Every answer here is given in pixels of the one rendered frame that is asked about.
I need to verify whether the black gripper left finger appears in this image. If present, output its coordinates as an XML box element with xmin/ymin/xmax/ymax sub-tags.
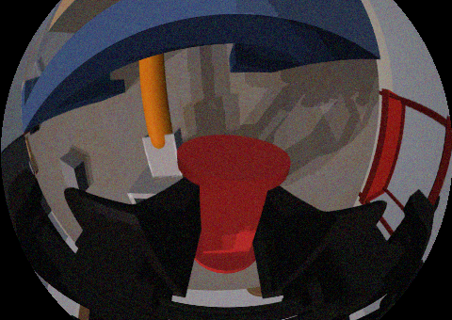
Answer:
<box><xmin>64</xmin><ymin>177</ymin><xmax>201</xmax><ymax>297</ymax></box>

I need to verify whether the wooden-handled black mallet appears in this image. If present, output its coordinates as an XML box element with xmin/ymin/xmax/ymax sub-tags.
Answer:
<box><xmin>29</xmin><ymin>125</ymin><xmax>39</xmax><ymax>135</ymax></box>

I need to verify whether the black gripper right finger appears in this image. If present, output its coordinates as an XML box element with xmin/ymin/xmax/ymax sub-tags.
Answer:
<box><xmin>252</xmin><ymin>185</ymin><xmax>387</xmax><ymax>298</ymax></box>

